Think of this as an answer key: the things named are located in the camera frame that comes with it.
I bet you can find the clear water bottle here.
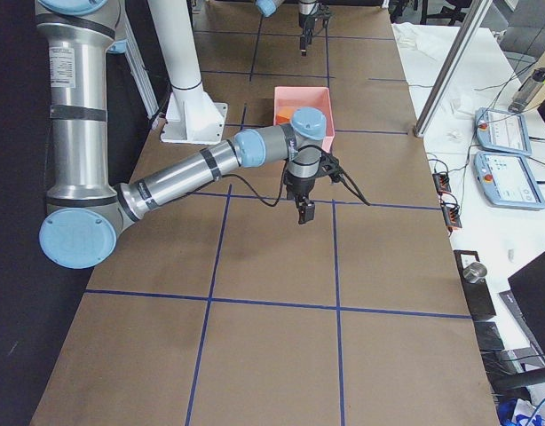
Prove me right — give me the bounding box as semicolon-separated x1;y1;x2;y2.
508;67;545;113

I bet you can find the lower orange black connector box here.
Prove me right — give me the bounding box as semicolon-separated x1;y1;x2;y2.
440;201;462;232

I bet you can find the orange foam block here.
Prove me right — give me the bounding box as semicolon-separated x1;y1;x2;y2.
274;106;297;125

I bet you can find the pink plastic bin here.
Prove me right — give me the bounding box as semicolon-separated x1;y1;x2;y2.
272;86;335;152

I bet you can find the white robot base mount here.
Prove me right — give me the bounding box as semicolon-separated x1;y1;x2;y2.
148;0;227;145

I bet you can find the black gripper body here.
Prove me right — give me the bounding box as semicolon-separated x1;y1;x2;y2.
284;175;315;204
298;13;318;33

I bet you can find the aluminium frame post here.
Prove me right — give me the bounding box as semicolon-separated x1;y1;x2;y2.
414;0;493;138

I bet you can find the teach pendant tablet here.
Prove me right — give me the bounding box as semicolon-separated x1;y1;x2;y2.
474;151;545;211
475;107;532;156

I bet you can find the upper orange black connector box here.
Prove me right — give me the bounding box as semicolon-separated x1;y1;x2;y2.
432;171;451;194

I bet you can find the lower teach pendant tablet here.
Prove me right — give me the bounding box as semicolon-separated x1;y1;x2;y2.
474;151;545;211

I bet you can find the orange black connector box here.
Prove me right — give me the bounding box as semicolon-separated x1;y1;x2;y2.
432;171;451;194
440;201;462;232

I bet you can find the black box with metal cup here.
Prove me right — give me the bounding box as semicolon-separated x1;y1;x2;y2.
454;249;496;321

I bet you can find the black monitor corner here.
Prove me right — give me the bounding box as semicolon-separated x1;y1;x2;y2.
509;252;545;354

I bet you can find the upper teach pendant tablet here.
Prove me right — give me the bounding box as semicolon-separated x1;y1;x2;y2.
475;107;532;156

